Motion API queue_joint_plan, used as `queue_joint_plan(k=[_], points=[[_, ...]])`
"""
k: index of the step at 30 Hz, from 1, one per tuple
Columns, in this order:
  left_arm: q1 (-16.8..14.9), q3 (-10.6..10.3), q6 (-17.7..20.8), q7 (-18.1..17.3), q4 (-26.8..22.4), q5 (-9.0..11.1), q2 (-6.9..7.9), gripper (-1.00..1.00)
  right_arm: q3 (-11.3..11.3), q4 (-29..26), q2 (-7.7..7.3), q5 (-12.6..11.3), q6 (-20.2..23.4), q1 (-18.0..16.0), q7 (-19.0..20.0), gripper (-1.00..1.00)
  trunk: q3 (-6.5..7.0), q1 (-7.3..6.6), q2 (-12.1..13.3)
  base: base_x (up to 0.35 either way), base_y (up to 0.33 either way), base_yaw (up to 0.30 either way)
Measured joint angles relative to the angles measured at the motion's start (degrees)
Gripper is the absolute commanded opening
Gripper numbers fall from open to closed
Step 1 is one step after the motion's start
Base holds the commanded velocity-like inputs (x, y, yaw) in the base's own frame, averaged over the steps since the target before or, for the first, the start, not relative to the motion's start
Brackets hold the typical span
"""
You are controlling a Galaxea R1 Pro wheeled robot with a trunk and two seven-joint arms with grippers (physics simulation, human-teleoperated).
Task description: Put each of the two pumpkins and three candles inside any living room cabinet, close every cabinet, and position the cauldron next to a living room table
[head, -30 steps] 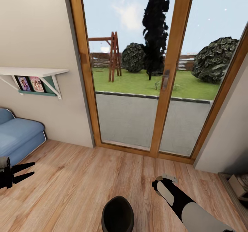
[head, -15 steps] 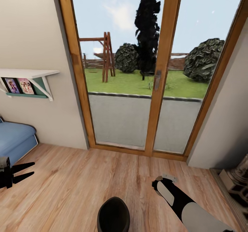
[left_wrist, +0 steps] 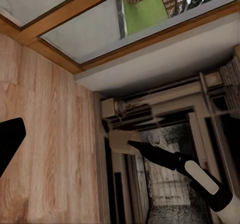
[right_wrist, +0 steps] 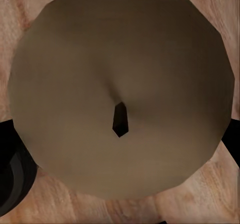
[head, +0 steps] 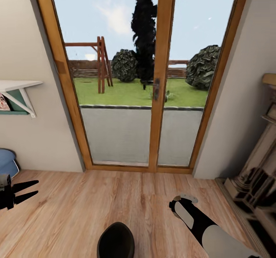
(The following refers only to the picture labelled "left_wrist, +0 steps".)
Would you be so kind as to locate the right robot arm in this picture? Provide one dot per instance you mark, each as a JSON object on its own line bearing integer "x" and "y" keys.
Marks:
{"x": 213, "y": 192}

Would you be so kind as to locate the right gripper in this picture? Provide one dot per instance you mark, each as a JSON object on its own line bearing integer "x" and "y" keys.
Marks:
{"x": 153, "y": 154}

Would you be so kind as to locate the wood fireplace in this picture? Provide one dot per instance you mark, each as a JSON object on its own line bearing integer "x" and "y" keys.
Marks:
{"x": 190, "y": 116}

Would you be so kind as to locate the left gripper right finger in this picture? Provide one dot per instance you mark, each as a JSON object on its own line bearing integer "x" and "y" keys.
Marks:
{"x": 232, "y": 133}

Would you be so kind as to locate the door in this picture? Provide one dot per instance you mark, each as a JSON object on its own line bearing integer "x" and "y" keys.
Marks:
{"x": 79, "y": 35}

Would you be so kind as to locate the pillar candle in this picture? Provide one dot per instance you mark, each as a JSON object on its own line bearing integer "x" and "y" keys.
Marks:
{"x": 118, "y": 141}

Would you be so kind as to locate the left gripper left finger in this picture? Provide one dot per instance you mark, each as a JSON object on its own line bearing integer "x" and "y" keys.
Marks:
{"x": 12, "y": 134}

